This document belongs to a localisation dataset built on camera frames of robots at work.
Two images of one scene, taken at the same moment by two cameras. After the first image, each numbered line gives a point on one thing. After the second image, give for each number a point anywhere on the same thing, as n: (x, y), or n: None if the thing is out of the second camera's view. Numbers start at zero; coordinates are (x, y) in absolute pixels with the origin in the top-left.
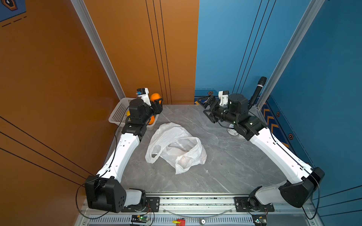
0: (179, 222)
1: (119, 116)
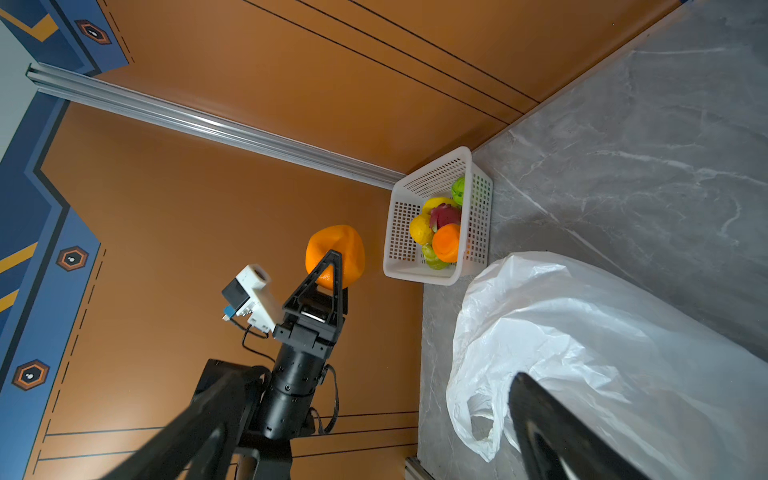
0: None
1: (403, 256)
